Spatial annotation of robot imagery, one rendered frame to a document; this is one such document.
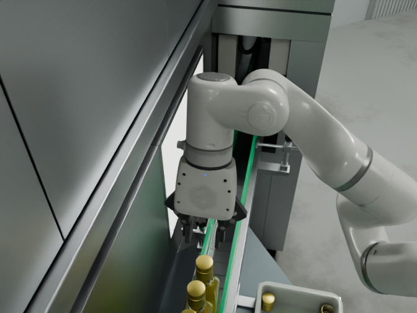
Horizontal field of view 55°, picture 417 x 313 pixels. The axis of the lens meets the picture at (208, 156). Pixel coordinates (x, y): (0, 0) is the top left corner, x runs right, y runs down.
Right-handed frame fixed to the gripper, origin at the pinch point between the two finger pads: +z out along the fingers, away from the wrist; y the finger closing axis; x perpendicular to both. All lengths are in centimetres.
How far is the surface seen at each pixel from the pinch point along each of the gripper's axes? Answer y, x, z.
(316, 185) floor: 40, 171, 84
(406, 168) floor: 97, 198, 77
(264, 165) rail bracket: 8, 70, 22
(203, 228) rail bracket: -5.2, 27.8, 20.7
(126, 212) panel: -12.3, -5.1, -5.7
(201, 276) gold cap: -0.1, 1.3, 11.6
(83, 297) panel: -12.7, -20.2, -1.6
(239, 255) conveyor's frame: 4.9, 31.0, 30.3
